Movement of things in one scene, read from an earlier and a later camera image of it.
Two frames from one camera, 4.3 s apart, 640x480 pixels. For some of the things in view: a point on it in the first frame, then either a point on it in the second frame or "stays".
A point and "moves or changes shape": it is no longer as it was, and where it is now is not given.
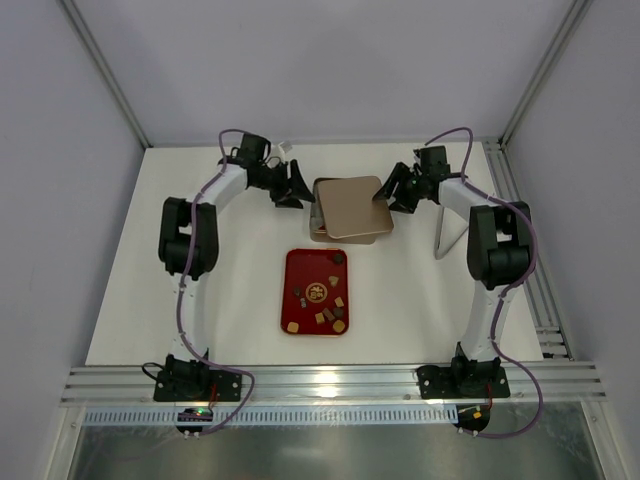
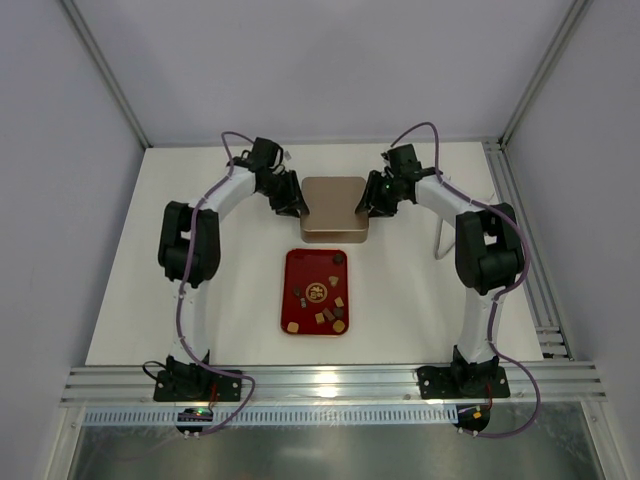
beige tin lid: (351, 211) moves or changes shape
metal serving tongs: (451, 227) stays
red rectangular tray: (315, 296) stays
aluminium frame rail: (330, 384) stays
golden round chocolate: (338, 325) stays
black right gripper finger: (398, 173) to (373, 187)
